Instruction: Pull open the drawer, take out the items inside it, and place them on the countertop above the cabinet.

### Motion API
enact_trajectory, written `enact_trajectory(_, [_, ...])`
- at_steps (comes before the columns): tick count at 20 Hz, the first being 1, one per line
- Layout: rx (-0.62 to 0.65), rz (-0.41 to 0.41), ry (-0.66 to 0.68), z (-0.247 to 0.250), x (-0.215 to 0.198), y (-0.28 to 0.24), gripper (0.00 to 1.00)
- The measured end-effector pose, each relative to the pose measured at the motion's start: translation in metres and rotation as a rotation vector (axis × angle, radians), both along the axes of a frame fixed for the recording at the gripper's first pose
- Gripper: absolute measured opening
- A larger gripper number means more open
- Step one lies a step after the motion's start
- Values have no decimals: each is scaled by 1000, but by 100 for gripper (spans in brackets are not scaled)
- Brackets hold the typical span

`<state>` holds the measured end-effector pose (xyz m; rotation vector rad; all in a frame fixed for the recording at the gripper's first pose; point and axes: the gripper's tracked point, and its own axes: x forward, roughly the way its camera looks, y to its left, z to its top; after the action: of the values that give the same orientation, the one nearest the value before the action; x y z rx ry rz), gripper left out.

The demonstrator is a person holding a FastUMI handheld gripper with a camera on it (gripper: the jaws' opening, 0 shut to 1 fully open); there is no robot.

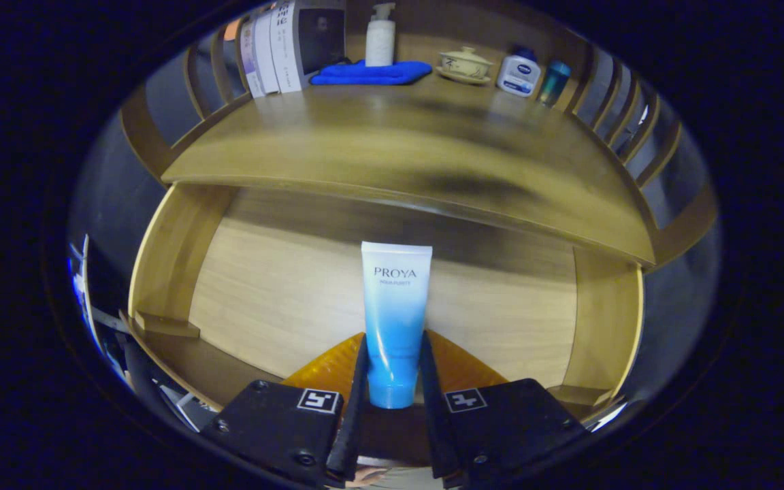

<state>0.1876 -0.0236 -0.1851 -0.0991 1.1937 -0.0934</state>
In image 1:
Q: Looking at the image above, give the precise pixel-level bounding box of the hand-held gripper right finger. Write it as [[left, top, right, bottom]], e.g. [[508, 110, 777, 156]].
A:
[[419, 330, 587, 489]]

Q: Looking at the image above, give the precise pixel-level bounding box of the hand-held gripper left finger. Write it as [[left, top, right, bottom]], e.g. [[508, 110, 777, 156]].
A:
[[200, 332, 370, 489]]

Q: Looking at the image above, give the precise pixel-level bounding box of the blue and white tube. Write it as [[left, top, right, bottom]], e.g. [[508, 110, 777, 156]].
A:
[[361, 241, 434, 410]]

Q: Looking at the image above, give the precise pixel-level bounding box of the wooden drawer with black knob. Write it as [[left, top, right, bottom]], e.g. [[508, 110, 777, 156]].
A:
[[127, 182, 644, 470]]

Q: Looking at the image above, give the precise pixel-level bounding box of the wooden countertop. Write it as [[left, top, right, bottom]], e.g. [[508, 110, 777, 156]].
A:
[[161, 75, 658, 267]]

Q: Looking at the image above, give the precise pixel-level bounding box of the wooden cabinet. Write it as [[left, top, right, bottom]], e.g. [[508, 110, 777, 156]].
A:
[[120, 0, 719, 273]]

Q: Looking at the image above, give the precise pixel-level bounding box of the blue folded cloth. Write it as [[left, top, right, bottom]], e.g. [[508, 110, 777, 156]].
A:
[[309, 60, 434, 86]]

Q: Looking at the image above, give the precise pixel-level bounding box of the beige lidded tea cup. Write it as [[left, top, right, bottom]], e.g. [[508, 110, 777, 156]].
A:
[[436, 46, 495, 86]]

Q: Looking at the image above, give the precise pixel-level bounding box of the white lotion bottle blue cap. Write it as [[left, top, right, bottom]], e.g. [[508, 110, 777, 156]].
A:
[[496, 46, 542, 98]]

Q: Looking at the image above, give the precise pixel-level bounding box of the teal slim bottle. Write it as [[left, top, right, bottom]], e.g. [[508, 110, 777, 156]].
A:
[[536, 60, 572, 108]]

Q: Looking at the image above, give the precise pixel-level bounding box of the thin purple book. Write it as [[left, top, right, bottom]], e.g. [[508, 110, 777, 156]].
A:
[[239, 20, 265, 98]]

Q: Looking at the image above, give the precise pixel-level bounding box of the thin white book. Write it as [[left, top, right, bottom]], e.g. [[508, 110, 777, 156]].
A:
[[252, 10, 280, 95]]

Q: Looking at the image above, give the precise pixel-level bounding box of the white pump bottle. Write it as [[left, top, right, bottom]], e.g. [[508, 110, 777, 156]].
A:
[[365, 2, 397, 67]]

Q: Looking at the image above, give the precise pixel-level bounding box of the thick grey and white book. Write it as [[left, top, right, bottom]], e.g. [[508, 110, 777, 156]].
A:
[[269, 0, 346, 94]]

